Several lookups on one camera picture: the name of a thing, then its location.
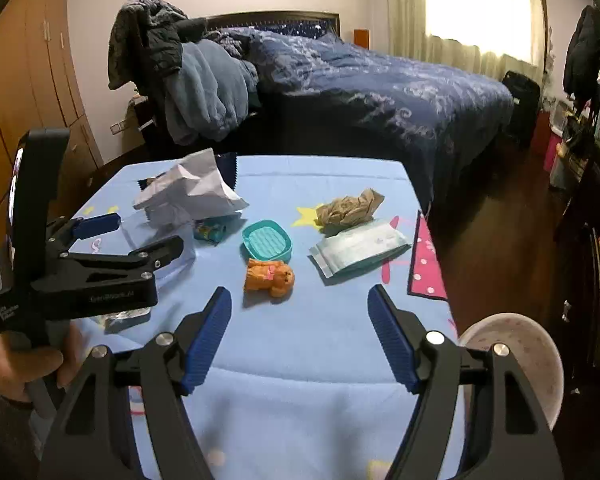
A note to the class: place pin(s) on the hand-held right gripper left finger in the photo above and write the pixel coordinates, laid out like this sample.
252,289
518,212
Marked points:
207,340

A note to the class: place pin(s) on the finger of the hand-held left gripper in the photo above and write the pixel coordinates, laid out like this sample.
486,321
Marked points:
97,225
150,256

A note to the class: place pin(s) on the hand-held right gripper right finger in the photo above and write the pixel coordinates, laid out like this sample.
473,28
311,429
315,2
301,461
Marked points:
392,340

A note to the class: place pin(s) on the colourful small snack packet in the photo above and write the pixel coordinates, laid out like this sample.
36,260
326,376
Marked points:
207,232

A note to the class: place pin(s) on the white plastic basin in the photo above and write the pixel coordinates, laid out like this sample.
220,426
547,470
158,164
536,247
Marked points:
525,360

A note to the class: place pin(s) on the person's left forearm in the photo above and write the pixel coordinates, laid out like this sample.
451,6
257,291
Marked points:
5,435

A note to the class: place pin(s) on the person's left hand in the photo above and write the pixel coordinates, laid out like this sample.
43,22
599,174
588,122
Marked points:
25,366

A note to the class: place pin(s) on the crumpled white paper bag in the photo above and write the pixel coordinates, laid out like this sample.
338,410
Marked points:
190,190

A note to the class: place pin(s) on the pink dotted cloth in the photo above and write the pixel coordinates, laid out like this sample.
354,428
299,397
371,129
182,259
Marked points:
425,265

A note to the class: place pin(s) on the light blue printed blanket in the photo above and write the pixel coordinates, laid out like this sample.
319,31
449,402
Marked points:
290,350

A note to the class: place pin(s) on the orange toy dog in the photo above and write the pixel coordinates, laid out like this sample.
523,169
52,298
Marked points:
270,280

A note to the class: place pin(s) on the wet wipes packet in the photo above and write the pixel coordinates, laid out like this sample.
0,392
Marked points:
360,247

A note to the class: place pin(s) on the dark blue foil packet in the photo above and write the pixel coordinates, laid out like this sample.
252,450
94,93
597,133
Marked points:
228,172

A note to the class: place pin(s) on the teal soap dish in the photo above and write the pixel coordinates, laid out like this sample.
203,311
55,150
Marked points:
266,241

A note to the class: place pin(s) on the black chair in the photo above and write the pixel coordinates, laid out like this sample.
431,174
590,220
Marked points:
152,115

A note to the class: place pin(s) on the crumpled brown paper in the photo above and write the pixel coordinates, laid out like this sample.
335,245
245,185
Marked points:
350,208

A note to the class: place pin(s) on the wooden wardrobe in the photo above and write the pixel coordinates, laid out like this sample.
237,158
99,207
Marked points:
30,60

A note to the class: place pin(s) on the black puffer jacket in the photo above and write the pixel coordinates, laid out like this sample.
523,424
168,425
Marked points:
167,50

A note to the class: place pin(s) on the dark wooden cabinet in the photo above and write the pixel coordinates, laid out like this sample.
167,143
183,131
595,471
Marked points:
595,260

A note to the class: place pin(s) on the pink plastic bin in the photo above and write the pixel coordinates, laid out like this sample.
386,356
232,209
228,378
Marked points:
551,152

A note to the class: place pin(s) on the bed with blue duvet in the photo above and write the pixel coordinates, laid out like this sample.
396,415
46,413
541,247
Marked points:
360,85

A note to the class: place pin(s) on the red box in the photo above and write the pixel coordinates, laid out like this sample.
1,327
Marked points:
541,130

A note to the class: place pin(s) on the black suitcase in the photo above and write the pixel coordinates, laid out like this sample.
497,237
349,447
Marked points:
522,105

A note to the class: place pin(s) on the dark wooden headboard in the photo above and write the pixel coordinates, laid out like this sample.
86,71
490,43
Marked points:
280,17

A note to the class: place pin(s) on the white storage crate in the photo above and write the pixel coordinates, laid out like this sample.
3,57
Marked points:
561,116

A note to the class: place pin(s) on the orange box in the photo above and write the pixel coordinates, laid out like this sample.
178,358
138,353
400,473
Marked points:
361,38

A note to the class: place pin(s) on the pale window curtain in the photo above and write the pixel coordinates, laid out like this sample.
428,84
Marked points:
405,10

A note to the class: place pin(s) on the black hanging coat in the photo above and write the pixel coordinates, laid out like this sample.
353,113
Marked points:
582,55

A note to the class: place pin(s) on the white wall socket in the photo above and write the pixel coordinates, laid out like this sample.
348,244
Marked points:
116,126

